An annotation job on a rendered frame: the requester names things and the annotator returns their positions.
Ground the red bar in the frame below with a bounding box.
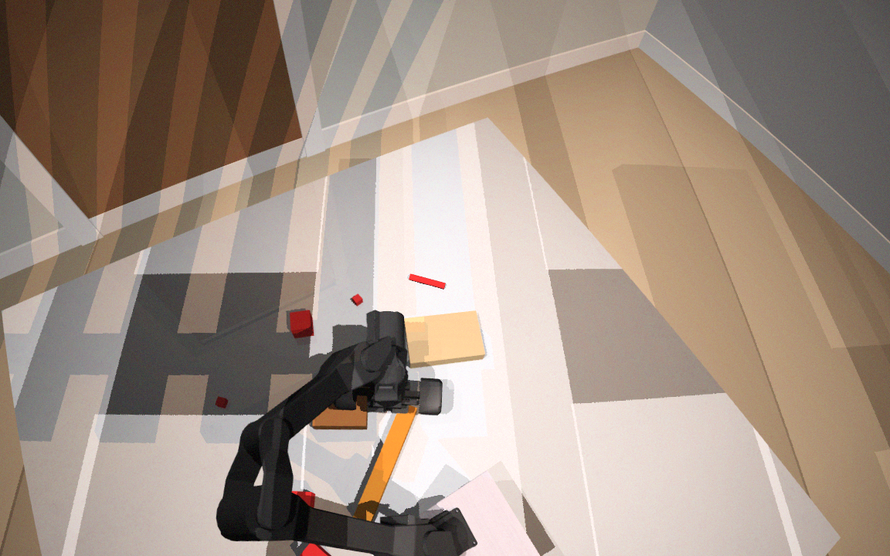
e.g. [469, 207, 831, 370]
[409, 274, 446, 289]

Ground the orange flat bar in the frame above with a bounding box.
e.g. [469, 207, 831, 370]
[353, 405, 416, 521]

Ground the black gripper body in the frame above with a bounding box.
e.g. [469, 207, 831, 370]
[334, 378, 443, 415]

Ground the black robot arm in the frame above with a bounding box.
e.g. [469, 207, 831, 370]
[216, 310, 477, 556]

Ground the light orange flat block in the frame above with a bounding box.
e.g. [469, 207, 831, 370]
[404, 310, 485, 368]

